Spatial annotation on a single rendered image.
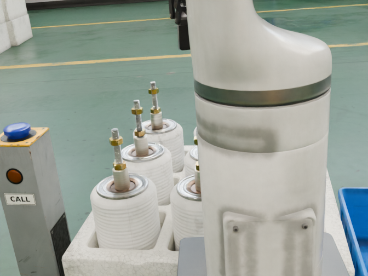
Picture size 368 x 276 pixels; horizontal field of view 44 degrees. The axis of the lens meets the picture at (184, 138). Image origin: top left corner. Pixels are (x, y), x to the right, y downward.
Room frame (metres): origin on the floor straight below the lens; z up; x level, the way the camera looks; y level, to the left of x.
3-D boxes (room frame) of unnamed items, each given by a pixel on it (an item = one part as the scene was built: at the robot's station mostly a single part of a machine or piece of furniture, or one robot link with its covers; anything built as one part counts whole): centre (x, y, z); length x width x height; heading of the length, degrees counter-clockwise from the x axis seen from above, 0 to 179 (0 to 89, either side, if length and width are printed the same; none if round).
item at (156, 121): (0.82, 0.05, 0.26); 0.02 x 0.02 x 0.03
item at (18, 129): (0.67, 0.25, 0.32); 0.04 x 0.04 x 0.02
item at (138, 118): (0.71, 0.07, 0.31); 0.01 x 0.01 x 0.08
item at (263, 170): (0.30, -0.06, 0.39); 0.09 x 0.09 x 0.17; 86
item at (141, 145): (0.71, 0.07, 0.26); 0.02 x 0.02 x 0.03
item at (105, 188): (0.59, 0.09, 0.25); 0.08 x 0.08 x 0.01
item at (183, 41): (0.71, -0.01, 0.44); 0.02 x 0.01 x 0.04; 113
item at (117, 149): (0.59, 0.09, 0.30); 0.01 x 0.01 x 0.08
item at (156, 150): (0.71, 0.07, 0.25); 0.08 x 0.08 x 0.01
